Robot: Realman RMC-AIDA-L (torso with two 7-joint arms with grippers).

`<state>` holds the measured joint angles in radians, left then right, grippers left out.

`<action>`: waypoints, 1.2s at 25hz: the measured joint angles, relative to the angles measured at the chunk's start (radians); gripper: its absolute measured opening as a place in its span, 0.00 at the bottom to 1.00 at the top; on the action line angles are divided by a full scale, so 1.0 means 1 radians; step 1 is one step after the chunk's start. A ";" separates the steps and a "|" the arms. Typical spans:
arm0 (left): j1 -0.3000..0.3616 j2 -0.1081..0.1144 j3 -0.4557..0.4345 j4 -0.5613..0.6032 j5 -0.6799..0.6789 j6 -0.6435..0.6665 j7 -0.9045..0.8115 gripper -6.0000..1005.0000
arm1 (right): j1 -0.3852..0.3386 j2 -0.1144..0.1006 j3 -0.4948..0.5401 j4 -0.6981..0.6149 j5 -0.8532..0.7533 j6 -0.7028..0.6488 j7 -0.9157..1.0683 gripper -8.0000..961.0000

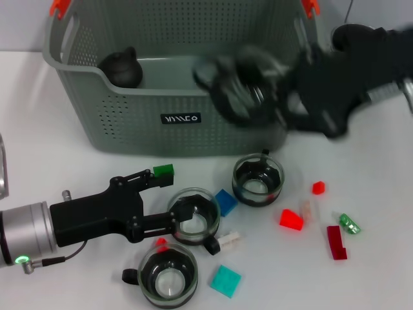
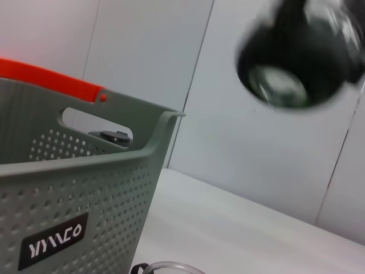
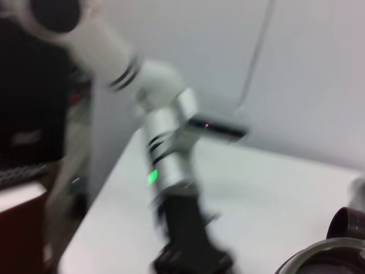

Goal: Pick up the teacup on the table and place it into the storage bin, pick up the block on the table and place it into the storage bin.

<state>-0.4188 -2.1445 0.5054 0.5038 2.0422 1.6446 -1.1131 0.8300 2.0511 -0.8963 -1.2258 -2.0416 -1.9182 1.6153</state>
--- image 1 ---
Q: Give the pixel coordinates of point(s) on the green flat brick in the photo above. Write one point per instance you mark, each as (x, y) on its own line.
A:
(164, 169)

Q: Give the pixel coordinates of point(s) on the dark clay teapot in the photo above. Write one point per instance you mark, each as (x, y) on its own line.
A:
(124, 71)

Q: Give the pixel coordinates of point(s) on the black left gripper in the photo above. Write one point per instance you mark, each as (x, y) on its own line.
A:
(93, 216)

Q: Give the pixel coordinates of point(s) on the teal square brick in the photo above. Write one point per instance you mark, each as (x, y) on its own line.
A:
(226, 281)

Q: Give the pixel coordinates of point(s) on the white brick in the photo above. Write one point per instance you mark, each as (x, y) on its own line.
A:
(229, 239)

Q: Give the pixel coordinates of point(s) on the green transparent brick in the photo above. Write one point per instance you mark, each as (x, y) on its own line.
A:
(349, 223)

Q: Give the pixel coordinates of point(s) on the dark red long brick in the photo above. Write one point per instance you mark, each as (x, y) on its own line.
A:
(337, 245)

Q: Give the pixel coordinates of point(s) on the blue square brick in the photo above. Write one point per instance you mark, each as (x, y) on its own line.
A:
(226, 201)

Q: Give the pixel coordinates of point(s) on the glass teapot with black lid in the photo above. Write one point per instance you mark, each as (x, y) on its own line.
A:
(350, 34)

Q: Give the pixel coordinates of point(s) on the glass teacup with black base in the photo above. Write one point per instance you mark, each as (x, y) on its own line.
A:
(242, 90)
(167, 284)
(200, 226)
(258, 193)

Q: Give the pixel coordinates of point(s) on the orange-red slope brick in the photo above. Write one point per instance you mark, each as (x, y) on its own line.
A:
(290, 220)

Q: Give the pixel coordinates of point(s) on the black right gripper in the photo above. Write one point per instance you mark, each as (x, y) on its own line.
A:
(332, 90)

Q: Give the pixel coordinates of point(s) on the small red brick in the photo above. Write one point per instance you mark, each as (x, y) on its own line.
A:
(162, 248)
(318, 188)

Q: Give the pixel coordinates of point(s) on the grey perforated storage bin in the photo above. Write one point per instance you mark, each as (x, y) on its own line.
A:
(161, 135)

